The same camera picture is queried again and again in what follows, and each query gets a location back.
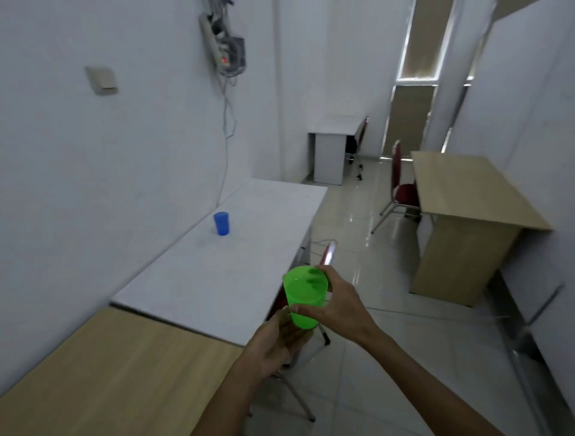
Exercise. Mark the green plastic cup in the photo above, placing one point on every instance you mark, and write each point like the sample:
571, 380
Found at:
305, 292

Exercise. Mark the small white desk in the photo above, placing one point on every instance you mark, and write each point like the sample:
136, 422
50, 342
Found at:
330, 148

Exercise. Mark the light wooden table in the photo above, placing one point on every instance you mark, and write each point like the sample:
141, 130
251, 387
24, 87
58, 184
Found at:
117, 377

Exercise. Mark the grey power adapter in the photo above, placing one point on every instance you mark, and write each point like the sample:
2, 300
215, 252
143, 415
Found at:
236, 51

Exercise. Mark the red chair with metal legs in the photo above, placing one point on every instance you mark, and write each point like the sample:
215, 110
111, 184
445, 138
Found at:
404, 193

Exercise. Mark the person's left forearm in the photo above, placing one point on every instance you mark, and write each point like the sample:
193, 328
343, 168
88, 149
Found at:
229, 399

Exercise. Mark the red-backed metal frame chair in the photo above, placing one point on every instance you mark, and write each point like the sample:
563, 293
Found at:
330, 255

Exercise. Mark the person's right forearm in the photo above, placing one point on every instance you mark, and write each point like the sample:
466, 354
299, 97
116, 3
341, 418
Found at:
426, 386

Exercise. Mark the white power strip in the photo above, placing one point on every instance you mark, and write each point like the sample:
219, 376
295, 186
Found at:
212, 40

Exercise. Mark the blue plastic cup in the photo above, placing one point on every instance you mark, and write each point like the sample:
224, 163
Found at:
221, 223

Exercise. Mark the person's right thumb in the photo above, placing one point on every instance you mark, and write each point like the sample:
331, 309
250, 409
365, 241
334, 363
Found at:
310, 311

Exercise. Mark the beige window blind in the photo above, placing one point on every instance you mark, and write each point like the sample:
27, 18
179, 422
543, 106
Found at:
426, 40
408, 119

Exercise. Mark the dark office chair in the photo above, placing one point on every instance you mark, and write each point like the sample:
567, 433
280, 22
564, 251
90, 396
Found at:
357, 143

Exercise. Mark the long white table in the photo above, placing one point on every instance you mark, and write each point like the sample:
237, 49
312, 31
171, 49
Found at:
224, 265

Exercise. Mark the person's left thumb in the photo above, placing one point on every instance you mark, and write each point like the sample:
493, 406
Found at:
284, 314

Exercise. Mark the person's left hand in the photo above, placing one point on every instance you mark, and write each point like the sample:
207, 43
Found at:
272, 343

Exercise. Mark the beige wall switch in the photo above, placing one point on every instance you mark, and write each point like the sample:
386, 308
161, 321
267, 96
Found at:
102, 81

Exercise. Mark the wooden desk with panel legs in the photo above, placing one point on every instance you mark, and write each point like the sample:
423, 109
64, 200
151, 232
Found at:
467, 197

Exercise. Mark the person's right hand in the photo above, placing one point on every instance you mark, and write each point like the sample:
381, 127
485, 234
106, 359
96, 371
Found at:
348, 310

